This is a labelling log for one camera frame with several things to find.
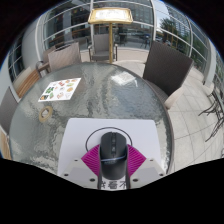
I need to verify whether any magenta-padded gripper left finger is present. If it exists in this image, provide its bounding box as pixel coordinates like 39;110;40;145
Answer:
61;143;103;190

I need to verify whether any laminated picture menu card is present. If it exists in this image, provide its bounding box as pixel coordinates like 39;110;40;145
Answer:
37;77;82;103

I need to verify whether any dark metal outdoor furniture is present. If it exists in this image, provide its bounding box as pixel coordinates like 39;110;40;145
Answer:
198;84;224;143

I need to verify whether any wooden slat bench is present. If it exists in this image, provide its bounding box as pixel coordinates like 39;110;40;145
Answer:
0;126;13;160
13;66;41;98

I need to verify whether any black computer mouse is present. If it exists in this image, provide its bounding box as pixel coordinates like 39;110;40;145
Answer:
99;131;129;180

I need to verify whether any brown wicker armchair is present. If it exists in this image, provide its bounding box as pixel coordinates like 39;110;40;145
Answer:
35;44;58;78

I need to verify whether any round brass table ring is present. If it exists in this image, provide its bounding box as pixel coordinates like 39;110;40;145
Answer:
38;105;54;123

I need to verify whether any gold framed menu stand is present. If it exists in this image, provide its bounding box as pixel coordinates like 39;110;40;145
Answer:
87;7;134;64

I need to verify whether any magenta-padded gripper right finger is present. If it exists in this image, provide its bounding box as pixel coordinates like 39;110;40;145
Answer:
125;143;167;190

